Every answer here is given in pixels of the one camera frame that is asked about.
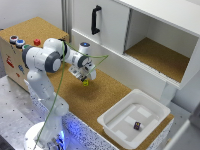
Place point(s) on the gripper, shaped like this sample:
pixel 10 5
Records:
pixel 81 71

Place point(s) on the yellow block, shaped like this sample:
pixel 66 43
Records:
pixel 85 82

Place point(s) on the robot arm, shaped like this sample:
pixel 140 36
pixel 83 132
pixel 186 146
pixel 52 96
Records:
pixel 40 83

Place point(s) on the purple block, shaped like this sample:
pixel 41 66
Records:
pixel 137 125

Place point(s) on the white sliding door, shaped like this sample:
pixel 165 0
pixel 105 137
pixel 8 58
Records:
pixel 106 23

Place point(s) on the green button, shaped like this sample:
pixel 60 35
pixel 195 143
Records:
pixel 25 47

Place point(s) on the wooden drawer box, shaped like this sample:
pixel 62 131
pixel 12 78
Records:
pixel 30 36

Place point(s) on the blue button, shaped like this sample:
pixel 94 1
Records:
pixel 20 42

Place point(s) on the white plastic box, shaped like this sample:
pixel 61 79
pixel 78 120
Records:
pixel 133 118

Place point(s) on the red button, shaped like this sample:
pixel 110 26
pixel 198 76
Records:
pixel 13 39

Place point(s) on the white cabinet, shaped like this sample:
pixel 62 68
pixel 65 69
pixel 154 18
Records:
pixel 156 43

